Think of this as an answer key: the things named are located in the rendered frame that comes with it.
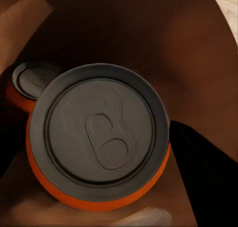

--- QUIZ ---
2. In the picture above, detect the can of soda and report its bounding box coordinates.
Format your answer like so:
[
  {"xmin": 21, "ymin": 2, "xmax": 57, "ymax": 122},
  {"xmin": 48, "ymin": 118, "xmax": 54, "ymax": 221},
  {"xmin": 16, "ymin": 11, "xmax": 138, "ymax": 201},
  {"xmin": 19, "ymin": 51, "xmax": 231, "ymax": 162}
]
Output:
[
  {"xmin": 25, "ymin": 64, "xmax": 172, "ymax": 212},
  {"xmin": 5, "ymin": 60, "xmax": 65, "ymax": 134}
]

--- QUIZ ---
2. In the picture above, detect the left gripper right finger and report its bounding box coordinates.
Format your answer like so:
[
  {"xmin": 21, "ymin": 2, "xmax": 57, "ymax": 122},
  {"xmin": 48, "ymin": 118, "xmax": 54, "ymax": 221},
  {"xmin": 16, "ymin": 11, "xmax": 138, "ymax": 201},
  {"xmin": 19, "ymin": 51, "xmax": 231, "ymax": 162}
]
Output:
[{"xmin": 169, "ymin": 120, "xmax": 238, "ymax": 227}]

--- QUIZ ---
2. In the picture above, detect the trash can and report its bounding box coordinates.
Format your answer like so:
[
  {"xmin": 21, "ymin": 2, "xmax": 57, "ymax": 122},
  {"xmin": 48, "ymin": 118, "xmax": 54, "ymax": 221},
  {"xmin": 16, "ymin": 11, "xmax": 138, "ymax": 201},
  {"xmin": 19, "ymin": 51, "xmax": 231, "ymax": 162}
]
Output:
[{"xmin": 0, "ymin": 0, "xmax": 238, "ymax": 227}]

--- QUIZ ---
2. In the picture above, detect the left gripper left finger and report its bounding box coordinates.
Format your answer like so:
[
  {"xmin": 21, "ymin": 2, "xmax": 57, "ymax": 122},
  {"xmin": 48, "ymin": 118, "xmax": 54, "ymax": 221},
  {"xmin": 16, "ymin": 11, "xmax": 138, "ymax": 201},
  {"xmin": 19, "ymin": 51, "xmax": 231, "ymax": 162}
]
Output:
[{"xmin": 0, "ymin": 120, "xmax": 25, "ymax": 179}]

